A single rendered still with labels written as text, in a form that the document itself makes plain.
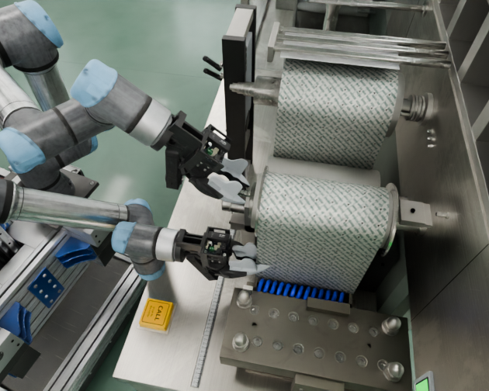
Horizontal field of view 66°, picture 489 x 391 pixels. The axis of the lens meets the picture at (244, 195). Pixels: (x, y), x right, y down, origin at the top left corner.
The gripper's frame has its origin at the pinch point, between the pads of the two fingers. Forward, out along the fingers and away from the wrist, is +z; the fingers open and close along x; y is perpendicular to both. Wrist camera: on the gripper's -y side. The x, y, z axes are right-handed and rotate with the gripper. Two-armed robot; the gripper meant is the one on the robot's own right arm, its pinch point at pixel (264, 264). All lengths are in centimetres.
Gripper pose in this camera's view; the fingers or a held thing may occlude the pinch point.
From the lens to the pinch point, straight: 88.4
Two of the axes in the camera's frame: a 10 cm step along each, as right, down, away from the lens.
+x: 1.8, -7.8, 6.0
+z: 9.8, 1.5, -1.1
